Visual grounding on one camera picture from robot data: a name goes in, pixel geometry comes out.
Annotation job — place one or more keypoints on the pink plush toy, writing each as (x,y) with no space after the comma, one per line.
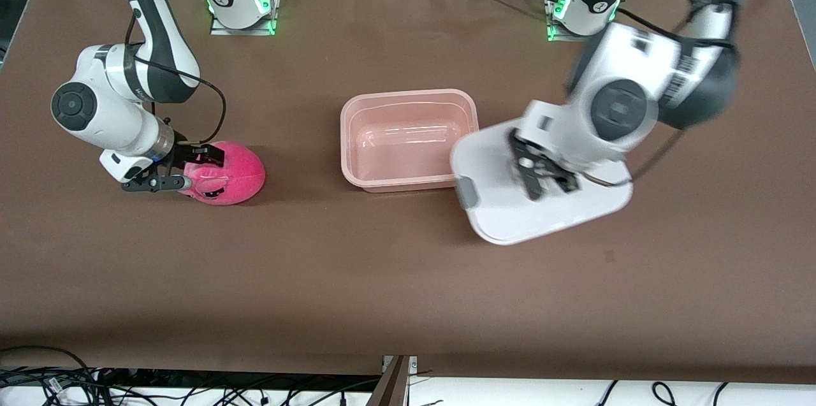
(236,170)

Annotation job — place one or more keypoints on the white box lid grey latches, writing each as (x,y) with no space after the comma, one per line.
(510,221)

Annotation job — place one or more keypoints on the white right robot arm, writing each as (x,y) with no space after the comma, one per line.
(102,106)

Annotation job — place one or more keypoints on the pink translucent plastic box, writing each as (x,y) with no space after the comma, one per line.
(408,138)

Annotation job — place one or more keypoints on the brown table cover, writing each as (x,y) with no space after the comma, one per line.
(408,278)

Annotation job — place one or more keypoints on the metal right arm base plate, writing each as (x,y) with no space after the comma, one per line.
(223,30)

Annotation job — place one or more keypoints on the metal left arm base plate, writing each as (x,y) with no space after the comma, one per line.
(558,36)

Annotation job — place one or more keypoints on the aluminium camera post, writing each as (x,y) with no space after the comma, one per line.
(392,387)

